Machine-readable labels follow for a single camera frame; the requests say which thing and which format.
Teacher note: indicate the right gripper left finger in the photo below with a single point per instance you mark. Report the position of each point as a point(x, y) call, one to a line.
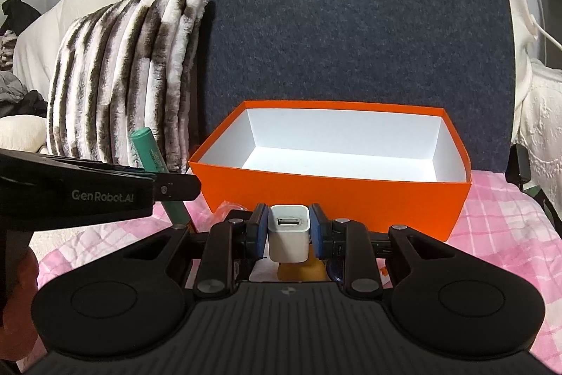
point(229, 251)

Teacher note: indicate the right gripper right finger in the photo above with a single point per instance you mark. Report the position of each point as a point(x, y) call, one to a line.
point(346, 248)

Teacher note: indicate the brown gourd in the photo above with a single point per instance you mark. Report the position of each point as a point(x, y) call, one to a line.
point(312, 270)

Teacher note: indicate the white usb charger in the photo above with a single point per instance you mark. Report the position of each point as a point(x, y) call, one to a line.
point(288, 229)

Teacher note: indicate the green marker pen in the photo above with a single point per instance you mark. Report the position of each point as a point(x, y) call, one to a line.
point(152, 161)

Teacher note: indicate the clear plastic bottle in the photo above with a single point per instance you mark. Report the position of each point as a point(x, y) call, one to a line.
point(222, 212)

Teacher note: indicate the person left hand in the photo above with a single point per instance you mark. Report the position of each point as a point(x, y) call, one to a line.
point(18, 334)

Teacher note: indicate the orange cardboard box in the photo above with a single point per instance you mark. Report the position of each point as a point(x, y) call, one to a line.
point(378, 164)

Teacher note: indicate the striped furry pillow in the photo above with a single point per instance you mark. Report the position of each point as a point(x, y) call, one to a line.
point(125, 67)

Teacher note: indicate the white lace sofa cover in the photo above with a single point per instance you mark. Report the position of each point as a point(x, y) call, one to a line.
point(537, 106)

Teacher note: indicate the dark grey back cushion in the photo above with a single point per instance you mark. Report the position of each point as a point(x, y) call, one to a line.
point(457, 55)

